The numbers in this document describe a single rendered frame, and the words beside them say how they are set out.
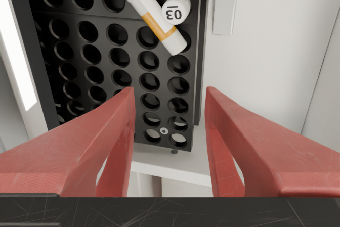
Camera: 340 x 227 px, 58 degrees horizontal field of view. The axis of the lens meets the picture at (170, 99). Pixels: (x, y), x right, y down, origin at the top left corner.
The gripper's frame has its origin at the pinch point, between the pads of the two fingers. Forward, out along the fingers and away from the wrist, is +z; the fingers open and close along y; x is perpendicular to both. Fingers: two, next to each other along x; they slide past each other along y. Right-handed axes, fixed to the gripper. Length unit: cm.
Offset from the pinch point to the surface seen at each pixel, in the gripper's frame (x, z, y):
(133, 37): -0.5, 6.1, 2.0
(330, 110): 3.8, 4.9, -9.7
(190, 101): 3.3, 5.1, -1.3
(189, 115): 4.3, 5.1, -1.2
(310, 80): 4.4, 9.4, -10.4
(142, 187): 27.1, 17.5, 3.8
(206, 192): 28.2, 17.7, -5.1
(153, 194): 33.8, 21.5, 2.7
